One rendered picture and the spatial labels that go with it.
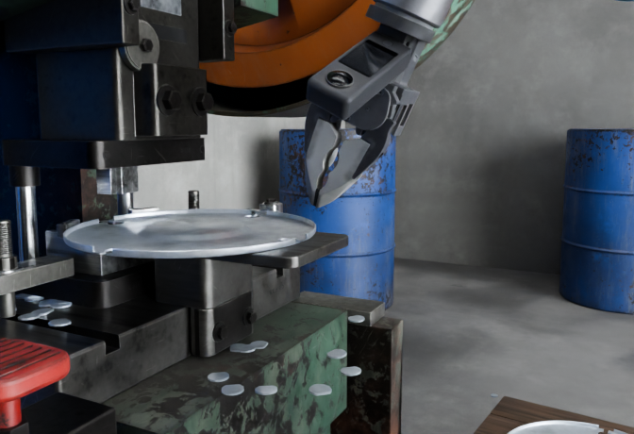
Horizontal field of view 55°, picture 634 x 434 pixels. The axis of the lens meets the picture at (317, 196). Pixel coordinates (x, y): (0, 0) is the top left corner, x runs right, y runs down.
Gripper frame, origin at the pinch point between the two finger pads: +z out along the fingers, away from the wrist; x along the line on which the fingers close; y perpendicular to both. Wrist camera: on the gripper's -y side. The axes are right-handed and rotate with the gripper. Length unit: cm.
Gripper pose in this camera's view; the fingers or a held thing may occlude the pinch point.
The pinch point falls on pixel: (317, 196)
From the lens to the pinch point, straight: 64.5
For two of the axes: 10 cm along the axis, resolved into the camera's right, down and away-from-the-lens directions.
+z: -3.9, 8.8, 2.8
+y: 4.1, -1.1, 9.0
